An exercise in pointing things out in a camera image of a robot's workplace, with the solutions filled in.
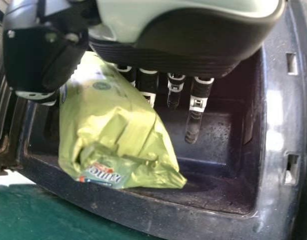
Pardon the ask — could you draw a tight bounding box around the yellow-green biscuit packet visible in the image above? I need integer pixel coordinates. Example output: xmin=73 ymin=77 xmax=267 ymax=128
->
xmin=57 ymin=51 xmax=188 ymax=191

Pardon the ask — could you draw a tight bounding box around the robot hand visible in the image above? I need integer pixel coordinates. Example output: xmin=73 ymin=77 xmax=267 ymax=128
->
xmin=2 ymin=0 xmax=287 ymax=145

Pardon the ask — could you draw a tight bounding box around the black oven with glass door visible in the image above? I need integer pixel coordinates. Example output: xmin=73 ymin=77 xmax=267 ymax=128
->
xmin=0 ymin=0 xmax=307 ymax=240

